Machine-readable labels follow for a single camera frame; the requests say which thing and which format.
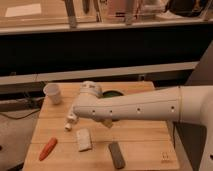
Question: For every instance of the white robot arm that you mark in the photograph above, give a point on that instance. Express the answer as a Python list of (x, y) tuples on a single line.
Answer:
[(183, 104)]

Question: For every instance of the green ceramic bowl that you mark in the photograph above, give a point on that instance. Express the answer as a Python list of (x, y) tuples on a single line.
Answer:
[(111, 93)]

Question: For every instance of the white tube bottle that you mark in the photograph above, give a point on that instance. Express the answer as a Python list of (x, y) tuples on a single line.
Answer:
[(71, 119)]

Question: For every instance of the grey rectangular block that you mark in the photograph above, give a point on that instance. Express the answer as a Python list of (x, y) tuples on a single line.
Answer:
[(117, 157)]

